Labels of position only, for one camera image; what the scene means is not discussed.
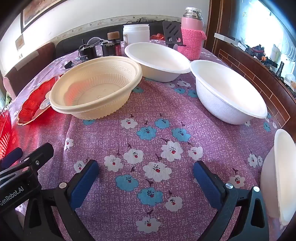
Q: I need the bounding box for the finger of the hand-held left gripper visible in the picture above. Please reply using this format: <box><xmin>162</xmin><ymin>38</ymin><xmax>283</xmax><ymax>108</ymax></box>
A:
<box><xmin>0</xmin><ymin>147</ymin><xmax>23</xmax><ymax>171</ymax></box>
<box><xmin>0</xmin><ymin>142</ymin><xmax>54</xmax><ymax>183</ymax></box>

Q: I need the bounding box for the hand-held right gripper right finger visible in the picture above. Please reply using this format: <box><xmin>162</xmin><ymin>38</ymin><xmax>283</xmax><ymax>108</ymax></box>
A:
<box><xmin>193</xmin><ymin>161</ymin><xmax>270</xmax><ymax>241</ymax></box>

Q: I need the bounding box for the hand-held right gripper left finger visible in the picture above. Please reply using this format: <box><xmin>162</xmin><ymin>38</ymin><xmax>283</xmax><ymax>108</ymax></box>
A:
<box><xmin>23</xmin><ymin>159</ymin><xmax>100</xmax><ymax>241</ymax></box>

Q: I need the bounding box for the red glass plate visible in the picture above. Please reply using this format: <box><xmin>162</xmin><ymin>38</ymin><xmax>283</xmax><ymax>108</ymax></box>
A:
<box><xmin>18</xmin><ymin>74</ymin><xmax>67</xmax><ymax>126</ymax></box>
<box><xmin>0</xmin><ymin>109</ymin><xmax>15</xmax><ymax>160</ymax></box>

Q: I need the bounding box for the cream plastic bowl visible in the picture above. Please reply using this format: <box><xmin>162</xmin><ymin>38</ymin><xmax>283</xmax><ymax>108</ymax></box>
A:
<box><xmin>50</xmin><ymin>76</ymin><xmax>142</xmax><ymax>120</ymax></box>
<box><xmin>49</xmin><ymin>56</ymin><xmax>143</xmax><ymax>110</ymax></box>

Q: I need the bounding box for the purple floral tablecloth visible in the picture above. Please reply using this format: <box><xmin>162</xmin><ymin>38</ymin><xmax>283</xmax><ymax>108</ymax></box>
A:
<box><xmin>7</xmin><ymin>39</ymin><xmax>287</xmax><ymax>241</ymax></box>

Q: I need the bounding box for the brown chair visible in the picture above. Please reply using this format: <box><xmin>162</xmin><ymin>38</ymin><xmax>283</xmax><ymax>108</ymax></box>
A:
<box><xmin>3</xmin><ymin>42</ymin><xmax>56</xmax><ymax>100</ymax></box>

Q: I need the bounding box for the black cylindrical device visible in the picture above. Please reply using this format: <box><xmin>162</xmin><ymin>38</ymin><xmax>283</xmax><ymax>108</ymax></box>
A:
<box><xmin>78</xmin><ymin>39</ymin><xmax>98</xmax><ymax>63</ymax></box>

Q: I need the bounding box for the black sofa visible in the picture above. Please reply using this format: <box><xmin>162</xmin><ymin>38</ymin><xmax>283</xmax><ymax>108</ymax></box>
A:
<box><xmin>55</xmin><ymin>22</ymin><xmax>183</xmax><ymax>61</ymax></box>

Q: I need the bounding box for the wooden brick-pattern partition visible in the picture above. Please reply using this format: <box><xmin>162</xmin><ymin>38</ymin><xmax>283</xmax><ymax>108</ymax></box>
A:
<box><xmin>208</xmin><ymin>0</ymin><xmax>296</xmax><ymax>144</ymax></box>

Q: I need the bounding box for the dark bottle with wooden cap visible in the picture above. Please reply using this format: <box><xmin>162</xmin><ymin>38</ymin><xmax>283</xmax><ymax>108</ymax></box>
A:
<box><xmin>101</xmin><ymin>32</ymin><xmax>122</xmax><ymax>57</ymax></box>

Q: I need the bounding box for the pink knitted flask sleeve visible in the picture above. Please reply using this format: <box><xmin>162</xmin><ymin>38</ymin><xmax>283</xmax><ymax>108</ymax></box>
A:
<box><xmin>178</xmin><ymin>29</ymin><xmax>207</xmax><ymax>61</ymax></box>

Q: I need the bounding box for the framed painting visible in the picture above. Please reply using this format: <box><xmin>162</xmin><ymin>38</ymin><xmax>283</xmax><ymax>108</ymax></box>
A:
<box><xmin>20</xmin><ymin>0</ymin><xmax>70</xmax><ymax>33</ymax></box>

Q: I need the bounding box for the red and black tool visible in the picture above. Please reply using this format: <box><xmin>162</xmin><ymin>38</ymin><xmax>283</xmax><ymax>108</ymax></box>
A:
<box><xmin>252</xmin><ymin>45</ymin><xmax>267</xmax><ymax>59</ymax></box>

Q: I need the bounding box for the white flat box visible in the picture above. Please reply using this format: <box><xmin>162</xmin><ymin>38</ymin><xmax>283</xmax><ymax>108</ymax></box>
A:
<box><xmin>214</xmin><ymin>33</ymin><xmax>242</xmax><ymax>46</ymax></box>

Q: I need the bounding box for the white bottle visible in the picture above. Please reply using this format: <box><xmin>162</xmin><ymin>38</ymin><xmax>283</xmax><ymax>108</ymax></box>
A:
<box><xmin>270</xmin><ymin>44</ymin><xmax>282</xmax><ymax>62</ymax></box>

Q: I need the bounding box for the white plastic jar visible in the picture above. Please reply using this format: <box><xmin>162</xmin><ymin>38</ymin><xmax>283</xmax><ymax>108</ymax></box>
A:
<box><xmin>123</xmin><ymin>24</ymin><xmax>150</xmax><ymax>48</ymax></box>

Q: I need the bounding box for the black phone stand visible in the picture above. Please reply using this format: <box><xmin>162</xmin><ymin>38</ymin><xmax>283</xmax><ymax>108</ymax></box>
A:
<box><xmin>162</xmin><ymin>21</ymin><xmax>184</xmax><ymax>49</ymax></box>

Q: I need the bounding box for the pink vacuum flask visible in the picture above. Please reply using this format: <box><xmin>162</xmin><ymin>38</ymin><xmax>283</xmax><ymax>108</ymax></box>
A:
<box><xmin>181</xmin><ymin>7</ymin><xmax>204</xmax><ymax>32</ymax></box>

